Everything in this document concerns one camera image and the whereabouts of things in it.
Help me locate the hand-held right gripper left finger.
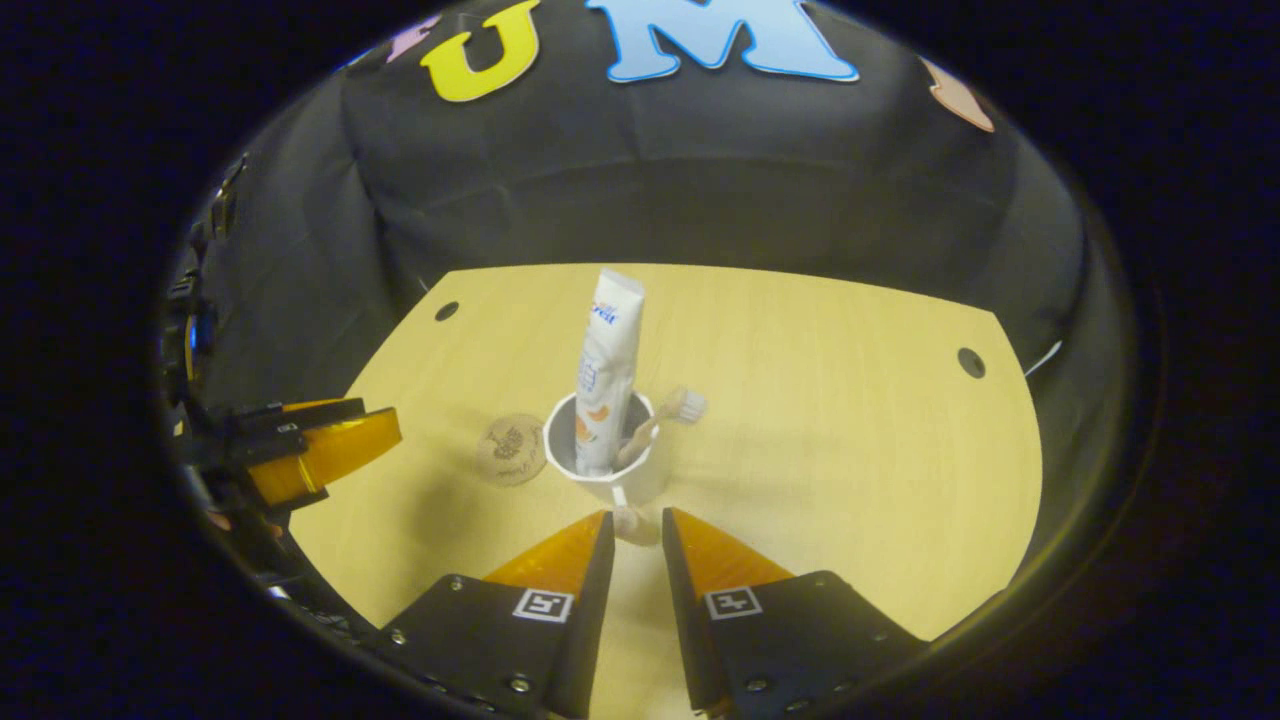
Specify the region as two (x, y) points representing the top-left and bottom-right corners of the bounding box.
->
(375, 508), (617, 720)

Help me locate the white cup with wooden handle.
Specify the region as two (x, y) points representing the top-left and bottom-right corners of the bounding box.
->
(543, 390), (671, 546)

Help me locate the wooden toothbrush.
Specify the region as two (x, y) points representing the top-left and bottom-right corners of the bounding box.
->
(615, 388), (708, 471)

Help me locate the round wooden coaster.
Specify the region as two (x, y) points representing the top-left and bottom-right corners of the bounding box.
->
(476, 414), (548, 487)

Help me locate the white toothpaste tube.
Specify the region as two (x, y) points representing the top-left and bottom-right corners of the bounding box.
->
(574, 268), (646, 477)

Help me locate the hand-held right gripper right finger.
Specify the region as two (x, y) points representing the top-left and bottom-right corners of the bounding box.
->
(661, 506), (928, 720)

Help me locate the light wooden desktop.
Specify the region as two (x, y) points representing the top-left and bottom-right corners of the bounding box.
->
(290, 263), (1046, 720)

